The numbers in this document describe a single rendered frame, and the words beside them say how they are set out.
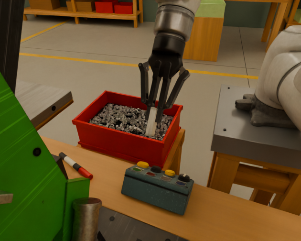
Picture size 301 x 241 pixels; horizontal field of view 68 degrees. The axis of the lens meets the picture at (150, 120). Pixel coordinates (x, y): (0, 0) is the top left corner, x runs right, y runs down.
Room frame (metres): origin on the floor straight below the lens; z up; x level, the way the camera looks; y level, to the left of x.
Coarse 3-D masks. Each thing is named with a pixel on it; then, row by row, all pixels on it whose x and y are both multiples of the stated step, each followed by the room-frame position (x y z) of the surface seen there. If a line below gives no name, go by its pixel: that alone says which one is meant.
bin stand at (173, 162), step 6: (180, 132) 0.66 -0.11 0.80; (180, 138) 0.63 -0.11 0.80; (78, 144) 0.60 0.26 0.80; (174, 144) 0.59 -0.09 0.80; (180, 144) 0.65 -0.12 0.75; (90, 150) 0.57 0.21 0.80; (174, 150) 0.57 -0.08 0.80; (180, 150) 0.65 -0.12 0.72; (108, 156) 0.54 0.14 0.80; (114, 156) 0.54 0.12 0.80; (168, 156) 0.54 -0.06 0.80; (174, 156) 0.55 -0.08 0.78; (180, 156) 0.66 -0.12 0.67; (132, 162) 0.51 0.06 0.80; (168, 162) 0.51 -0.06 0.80; (174, 162) 0.64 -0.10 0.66; (180, 162) 0.67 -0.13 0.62; (162, 168) 0.48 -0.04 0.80; (168, 168) 0.49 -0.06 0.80; (174, 168) 0.64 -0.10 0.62
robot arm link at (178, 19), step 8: (160, 8) 0.56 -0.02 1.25; (168, 8) 0.54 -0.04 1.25; (176, 8) 0.54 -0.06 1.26; (160, 16) 0.54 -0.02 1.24; (168, 16) 0.53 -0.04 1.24; (176, 16) 0.53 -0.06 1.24; (184, 16) 0.53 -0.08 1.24; (192, 16) 0.55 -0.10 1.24; (160, 24) 0.53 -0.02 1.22; (168, 24) 0.52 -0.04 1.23; (176, 24) 0.52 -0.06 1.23; (184, 24) 0.53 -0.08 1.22; (192, 24) 0.55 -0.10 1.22; (160, 32) 0.54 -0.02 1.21; (168, 32) 0.52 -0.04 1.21; (176, 32) 0.51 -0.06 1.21; (184, 32) 0.52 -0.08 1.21; (184, 40) 0.55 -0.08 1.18
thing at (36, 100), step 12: (24, 84) 0.43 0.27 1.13; (36, 84) 0.43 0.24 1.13; (24, 96) 0.38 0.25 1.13; (36, 96) 0.38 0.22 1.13; (48, 96) 0.38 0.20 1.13; (60, 96) 0.38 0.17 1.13; (24, 108) 0.34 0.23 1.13; (36, 108) 0.34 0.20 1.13; (48, 108) 0.34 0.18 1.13; (60, 108) 0.37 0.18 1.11; (36, 120) 0.31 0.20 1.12; (48, 120) 0.33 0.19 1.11
